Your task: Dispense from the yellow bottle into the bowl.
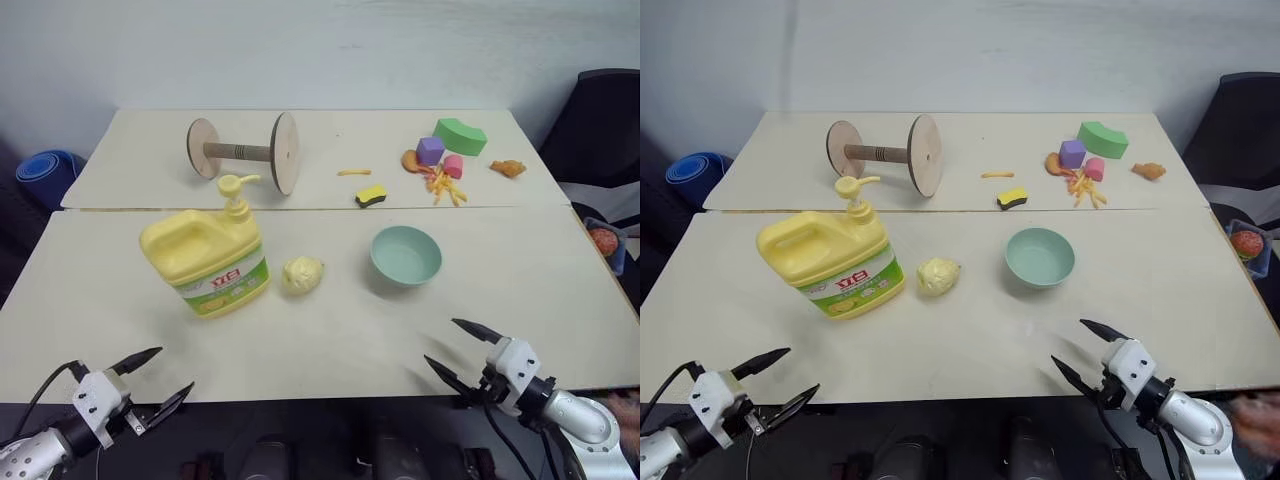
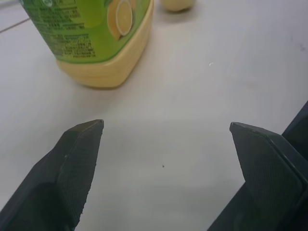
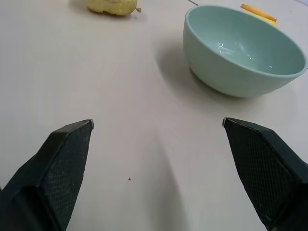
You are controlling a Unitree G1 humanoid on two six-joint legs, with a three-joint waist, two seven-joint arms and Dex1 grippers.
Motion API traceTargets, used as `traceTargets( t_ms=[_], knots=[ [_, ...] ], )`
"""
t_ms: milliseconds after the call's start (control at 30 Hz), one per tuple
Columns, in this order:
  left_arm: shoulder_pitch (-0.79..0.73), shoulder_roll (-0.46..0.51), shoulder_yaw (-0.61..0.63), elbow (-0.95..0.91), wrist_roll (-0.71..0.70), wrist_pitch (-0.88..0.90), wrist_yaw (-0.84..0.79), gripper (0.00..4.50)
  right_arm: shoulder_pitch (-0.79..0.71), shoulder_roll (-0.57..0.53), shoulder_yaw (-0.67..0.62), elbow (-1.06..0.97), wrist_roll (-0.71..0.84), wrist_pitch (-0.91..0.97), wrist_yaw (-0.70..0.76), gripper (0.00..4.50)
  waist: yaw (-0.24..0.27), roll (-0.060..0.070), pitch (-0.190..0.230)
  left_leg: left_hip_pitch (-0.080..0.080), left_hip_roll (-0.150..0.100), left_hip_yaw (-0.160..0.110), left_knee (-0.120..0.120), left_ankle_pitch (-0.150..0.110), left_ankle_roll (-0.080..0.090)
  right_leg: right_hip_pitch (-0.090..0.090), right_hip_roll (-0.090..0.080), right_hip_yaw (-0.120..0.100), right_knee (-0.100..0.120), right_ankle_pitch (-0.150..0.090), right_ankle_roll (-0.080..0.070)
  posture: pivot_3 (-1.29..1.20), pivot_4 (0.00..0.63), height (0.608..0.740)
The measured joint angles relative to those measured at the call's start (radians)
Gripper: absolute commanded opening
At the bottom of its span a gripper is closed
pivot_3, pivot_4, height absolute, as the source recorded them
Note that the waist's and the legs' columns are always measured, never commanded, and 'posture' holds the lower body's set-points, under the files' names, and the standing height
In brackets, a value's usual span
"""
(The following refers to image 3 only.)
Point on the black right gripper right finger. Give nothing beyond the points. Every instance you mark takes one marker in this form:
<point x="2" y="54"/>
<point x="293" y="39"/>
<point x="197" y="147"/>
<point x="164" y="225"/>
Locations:
<point x="269" y="173"/>

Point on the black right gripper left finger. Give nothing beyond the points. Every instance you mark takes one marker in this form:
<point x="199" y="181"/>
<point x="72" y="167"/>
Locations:
<point x="48" y="178"/>

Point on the light green bowl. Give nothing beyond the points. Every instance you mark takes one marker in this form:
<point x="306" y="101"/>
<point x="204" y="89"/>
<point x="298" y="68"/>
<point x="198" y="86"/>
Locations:
<point x="243" y="53"/>

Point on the yellow orange sponge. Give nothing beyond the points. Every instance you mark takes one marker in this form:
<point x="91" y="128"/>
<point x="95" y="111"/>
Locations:
<point x="262" y="15"/>

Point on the yellow pear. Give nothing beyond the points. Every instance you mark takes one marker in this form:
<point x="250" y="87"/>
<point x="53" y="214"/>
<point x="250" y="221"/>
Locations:
<point x="111" y="6"/>

